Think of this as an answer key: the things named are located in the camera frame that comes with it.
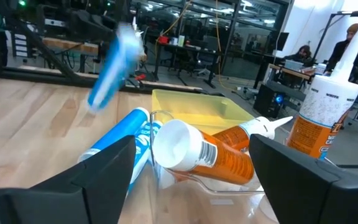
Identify black computer tower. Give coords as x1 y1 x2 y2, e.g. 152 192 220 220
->
253 83 287 119

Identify person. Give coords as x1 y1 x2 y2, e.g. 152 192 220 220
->
326 23 358 74
283 45 313 63

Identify blue silicone sealant tube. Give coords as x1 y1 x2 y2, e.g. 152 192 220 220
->
85 23 144 113
126 120 164 194
78 107 150 162

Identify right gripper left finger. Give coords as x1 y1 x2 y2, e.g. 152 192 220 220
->
0 136 136 224

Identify black computer monitor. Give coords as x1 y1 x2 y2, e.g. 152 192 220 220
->
277 32 290 52

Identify yellow translucent plastic bin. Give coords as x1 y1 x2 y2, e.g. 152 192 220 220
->
150 89 256 136

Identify black metal rack frame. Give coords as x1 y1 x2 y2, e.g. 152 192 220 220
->
314 11 358 63

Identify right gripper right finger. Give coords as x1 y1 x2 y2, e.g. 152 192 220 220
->
249 134 358 224

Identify clear plastic bin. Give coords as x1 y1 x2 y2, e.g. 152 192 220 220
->
149 109 338 195

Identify wooden workbench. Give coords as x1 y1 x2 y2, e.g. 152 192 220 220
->
267 63 313 91

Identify clear plastic container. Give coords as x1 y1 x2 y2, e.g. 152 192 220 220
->
283 59 305 72

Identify black desk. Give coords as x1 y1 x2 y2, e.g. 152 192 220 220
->
152 43 225 90

